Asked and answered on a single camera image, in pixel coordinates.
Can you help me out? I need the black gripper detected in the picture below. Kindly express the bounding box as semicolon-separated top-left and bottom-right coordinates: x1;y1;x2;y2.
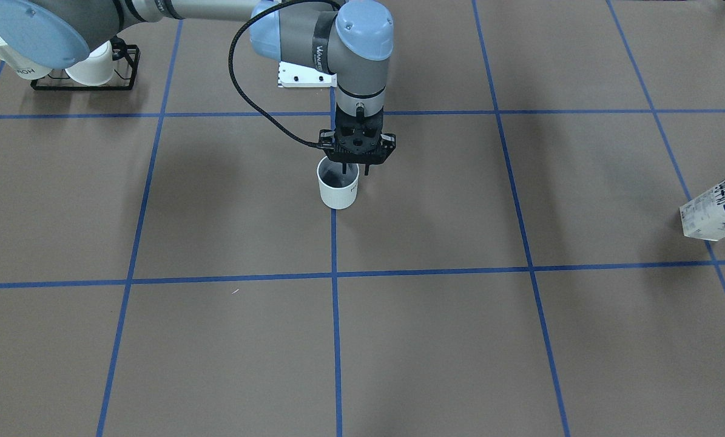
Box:
319;107;396;176

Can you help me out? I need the white mug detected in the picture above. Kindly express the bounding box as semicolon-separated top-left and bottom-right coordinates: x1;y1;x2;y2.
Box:
316;157;360;210

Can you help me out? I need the milk carton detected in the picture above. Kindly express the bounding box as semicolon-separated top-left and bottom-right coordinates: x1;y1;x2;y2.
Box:
679;180;725;242

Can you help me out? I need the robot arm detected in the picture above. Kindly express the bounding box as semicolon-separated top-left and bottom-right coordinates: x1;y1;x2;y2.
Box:
0;1;397;174

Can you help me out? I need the white cup lower rack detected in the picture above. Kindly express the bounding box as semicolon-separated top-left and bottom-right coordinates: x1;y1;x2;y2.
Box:
65;41;115;86

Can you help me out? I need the white cup rack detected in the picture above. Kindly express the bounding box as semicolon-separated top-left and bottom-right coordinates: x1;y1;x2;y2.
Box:
0;36;52;81
65;41;115;86

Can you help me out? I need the white cup upper rack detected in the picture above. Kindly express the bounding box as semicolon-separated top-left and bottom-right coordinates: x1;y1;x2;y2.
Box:
0;36;52;81

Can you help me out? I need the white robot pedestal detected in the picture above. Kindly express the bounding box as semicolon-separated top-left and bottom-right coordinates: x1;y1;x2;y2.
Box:
277;61;337;89

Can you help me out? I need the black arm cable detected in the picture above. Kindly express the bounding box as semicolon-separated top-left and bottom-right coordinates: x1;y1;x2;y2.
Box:
228;0;345;149

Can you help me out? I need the black wire cup rack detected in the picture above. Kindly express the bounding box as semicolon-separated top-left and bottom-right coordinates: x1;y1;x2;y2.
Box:
30;37;141;92

